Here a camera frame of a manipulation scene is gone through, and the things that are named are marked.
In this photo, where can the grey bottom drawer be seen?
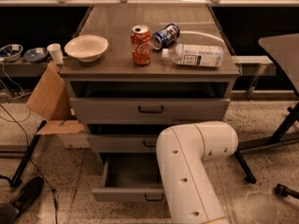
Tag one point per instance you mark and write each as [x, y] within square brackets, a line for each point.
[130, 177]

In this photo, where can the grey drawer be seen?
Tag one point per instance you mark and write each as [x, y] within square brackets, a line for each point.
[122, 143]
[130, 177]
[148, 110]

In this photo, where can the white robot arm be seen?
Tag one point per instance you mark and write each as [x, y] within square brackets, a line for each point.
[181, 151]

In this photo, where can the grey drawer cabinet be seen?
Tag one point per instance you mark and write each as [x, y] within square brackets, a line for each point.
[115, 75]

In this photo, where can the grey middle drawer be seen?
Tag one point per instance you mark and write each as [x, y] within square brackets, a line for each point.
[122, 143]

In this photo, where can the grey top drawer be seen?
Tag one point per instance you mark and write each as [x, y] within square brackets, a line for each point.
[148, 110]

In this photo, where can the clear plastic water bottle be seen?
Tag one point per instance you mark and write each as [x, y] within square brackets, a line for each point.
[195, 55]

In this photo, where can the red cola can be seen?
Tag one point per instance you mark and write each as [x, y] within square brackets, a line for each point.
[140, 41]

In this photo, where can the blue soda can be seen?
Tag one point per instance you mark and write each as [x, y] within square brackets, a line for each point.
[165, 37]

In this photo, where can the white bowl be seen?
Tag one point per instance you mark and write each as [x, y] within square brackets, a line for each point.
[86, 48]

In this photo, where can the brown cardboard box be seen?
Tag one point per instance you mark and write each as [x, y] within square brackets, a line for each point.
[50, 100]

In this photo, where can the white paper cup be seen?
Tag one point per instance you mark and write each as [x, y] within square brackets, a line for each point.
[56, 53]

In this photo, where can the black stand leg right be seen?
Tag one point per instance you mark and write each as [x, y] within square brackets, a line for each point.
[250, 178]

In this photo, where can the black stand leg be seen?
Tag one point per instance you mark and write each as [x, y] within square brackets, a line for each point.
[250, 178]
[16, 179]

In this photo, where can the blue patterned bowl right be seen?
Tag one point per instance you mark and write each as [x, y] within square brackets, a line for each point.
[36, 55]

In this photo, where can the blue patterned bowl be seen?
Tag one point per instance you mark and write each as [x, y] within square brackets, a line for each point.
[36, 55]
[11, 53]

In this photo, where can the blue patterned bowl left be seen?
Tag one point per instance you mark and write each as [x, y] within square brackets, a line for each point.
[11, 53]

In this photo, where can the black stand leg left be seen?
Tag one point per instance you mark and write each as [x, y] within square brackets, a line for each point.
[16, 179]

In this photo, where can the black shoe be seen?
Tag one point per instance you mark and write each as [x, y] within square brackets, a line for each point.
[10, 211]

